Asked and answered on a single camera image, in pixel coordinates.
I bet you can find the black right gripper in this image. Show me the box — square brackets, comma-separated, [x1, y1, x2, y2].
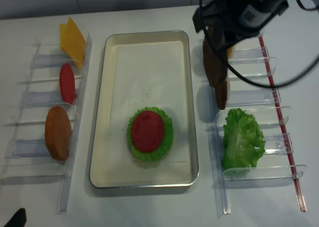
[192, 0, 289, 49]

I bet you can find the brown meat patty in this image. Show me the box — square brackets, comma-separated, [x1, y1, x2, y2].
[202, 25, 229, 88]
[215, 81, 228, 110]

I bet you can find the green lettuce leaf in rack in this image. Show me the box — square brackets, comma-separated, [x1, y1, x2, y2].
[221, 108, 266, 170]

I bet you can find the red tomato slice on tray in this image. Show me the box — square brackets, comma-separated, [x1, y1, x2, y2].
[129, 111, 164, 153]

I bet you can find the green lettuce leaf on tray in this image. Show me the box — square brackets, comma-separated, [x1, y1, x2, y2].
[127, 107, 173, 162]

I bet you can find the front yellow cheese slice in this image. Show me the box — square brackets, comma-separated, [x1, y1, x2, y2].
[62, 17, 86, 70]

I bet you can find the yellow cheese slice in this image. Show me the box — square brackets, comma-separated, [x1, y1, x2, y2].
[59, 23, 67, 51]
[62, 17, 86, 70]

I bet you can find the rear yellow cheese slice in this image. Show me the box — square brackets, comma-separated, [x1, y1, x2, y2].
[59, 23, 67, 51]

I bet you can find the red tomato slice in rack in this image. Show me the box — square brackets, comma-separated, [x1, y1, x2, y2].
[59, 63, 76, 105]

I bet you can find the right bun half right rack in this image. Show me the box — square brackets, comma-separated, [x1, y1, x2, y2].
[227, 45, 236, 60]

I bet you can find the white paper tray liner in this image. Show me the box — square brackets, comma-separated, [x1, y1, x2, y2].
[109, 41, 188, 163]

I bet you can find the right clear acrylic rack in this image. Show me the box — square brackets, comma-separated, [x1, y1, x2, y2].
[195, 29, 309, 216]

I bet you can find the clear acrylic rack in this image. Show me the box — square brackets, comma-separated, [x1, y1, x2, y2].
[0, 24, 92, 213]
[195, 29, 309, 216]

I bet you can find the white metal tray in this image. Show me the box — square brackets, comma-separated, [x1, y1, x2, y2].
[89, 30, 198, 189]

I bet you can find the brown bun in left rack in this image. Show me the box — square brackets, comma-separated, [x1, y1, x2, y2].
[44, 106, 72, 161]

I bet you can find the left clear acrylic rack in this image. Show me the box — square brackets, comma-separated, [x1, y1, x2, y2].
[0, 24, 92, 213]

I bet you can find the black object bottom left corner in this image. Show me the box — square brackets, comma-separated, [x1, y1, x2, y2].
[4, 208, 27, 227]

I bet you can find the black cable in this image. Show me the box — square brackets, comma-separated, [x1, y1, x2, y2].
[198, 0, 319, 89]

